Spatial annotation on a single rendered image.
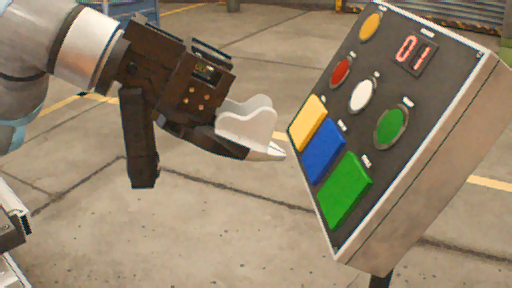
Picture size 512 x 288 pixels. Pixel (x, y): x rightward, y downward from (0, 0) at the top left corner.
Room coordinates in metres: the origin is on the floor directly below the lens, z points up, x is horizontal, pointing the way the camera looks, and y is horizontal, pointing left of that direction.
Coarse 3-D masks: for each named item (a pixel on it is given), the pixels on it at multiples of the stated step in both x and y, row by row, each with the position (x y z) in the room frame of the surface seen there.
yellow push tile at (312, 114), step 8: (312, 96) 0.65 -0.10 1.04; (312, 104) 0.63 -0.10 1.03; (320, 104) 0.61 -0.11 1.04; (304, 112) 0.64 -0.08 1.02; (312, 112) 0.61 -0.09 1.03; (320, 112) 0.59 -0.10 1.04; (296, 120) 0.65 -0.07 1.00; (304, 120) 0.62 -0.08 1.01; (312, 120) 0.60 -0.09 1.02; (320, 120) 0.59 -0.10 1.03; (296, 128) 0.63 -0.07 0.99; (304, 128) 0.60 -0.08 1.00; (312, 128) 0.59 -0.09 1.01; (296, 136) 0.61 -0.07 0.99; (304, 136) 0.59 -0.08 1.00; (296, 144) 0.59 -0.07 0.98; (304, 144) 0.58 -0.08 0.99
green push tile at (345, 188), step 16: (352, 160) 0.44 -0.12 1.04; (336, 176) 0.44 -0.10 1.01; (352, 176) 0.42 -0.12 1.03; (368, 176) 0.40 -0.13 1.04; (320, 192) 0.45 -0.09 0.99; (336, 192) 0.42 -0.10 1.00; (352, 192) 0.40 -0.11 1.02; (336, 208) 0.40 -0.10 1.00; (352, 208) 0.39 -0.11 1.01; (336, 224) 0.38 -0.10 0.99
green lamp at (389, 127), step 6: (396, 108) 0.44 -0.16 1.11; (390, 114) 0.44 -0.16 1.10; (396, 114) 0.43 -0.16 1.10; (402, 114) 0.42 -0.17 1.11; (384, 120) 0.44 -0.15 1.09; (390, 120) 0.43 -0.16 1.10; (396, 120) 0.42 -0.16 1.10; (402, 120) 0.41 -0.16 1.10; (378, 126) 0.45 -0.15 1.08; (384, 126) 0.43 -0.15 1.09; (390, 126) 0.42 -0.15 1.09; (396, 126) 0.41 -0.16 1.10; (378, 132) 0.44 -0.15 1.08; (384, 132) 0.43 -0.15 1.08; (390, 132) 0.42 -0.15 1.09; (396, 132) 0.41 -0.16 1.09; (378, 138) 0.43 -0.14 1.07; (384, 138) 0.42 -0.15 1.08; (390, 138) 0.41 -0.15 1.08
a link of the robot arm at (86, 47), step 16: (80, 16) 0.38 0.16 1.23; (96, 16) 0.39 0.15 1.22; (80, 32) 0.36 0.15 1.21; (96, 32) 0.37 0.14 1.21; (112, 32) 0.38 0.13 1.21; (64, 48) 0.36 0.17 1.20; (80, 48) 0.36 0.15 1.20; (96, 48) 0.36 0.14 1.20; (64, 64) 0.36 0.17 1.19; (80, 64) 0.36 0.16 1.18; (96, 64) 0.36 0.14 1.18; (64, 80) 0.37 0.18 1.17; (80, 80) 0.36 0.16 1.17; (96, 80) 0.37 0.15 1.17
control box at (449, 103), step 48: (384, 48) 0.55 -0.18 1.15; (432, 48) 0.45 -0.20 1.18; (480, 48) 0.38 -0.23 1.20; (336, 96) 0.59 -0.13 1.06; (384, 96) 0.48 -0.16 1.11; (432, 96) 0.40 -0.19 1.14; (480, 96) 0.36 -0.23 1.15; (384, 144) 0.41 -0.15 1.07; (432, 144) 0.36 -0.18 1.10; (480, 144) 0.37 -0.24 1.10; (384, 192) 0.36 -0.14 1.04; (432, 192) 0.36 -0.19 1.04; (336, 240) 0.37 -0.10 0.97; (384, 240) 0.36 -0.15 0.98
